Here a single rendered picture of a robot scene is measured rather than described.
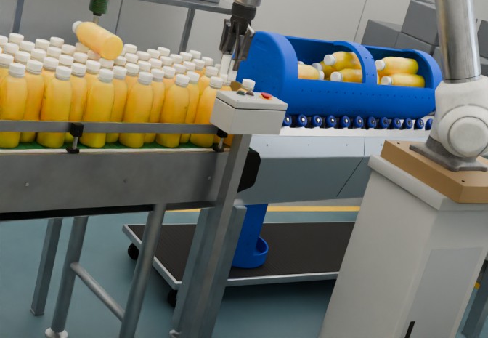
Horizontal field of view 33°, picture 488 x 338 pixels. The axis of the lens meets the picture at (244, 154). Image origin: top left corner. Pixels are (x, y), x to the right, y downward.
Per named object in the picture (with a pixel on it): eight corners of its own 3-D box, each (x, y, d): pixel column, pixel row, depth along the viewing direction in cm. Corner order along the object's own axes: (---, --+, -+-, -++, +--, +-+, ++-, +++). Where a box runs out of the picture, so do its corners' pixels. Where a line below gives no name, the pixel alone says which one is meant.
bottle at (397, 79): (425, 91, 324) (396, 89, 312) (411, 93, 329) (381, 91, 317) (424, 73, 324) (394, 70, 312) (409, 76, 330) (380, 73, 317)
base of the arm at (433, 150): (497, 171, 250) (502, 154, 248) (452, 171, 236) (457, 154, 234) (452, 147, 263) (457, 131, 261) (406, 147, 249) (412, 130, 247)
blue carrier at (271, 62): (430, 130, 329) (452, 62, 320) (270, 127, 271) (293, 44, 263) (378, 105, 349) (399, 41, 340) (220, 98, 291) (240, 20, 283)
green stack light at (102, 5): (110, 14, 272) (113, 0, 270) (94, 12, 267) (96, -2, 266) (101, 9, 276) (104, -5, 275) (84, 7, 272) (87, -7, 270)
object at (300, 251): (425, 292, 415) (434, 267, 410) (167, 315, 329) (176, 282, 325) (361, 244, 455) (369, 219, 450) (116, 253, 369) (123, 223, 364)
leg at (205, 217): (186, 339, 316) (226, 191, 297) (174, 341, 312) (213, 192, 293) (178, 331, 320) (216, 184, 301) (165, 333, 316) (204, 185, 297)
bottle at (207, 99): (201, 147, 247) (216, 89, 242) (185, 138, 251) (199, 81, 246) (216, 145, 253) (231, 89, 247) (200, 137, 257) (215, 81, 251)
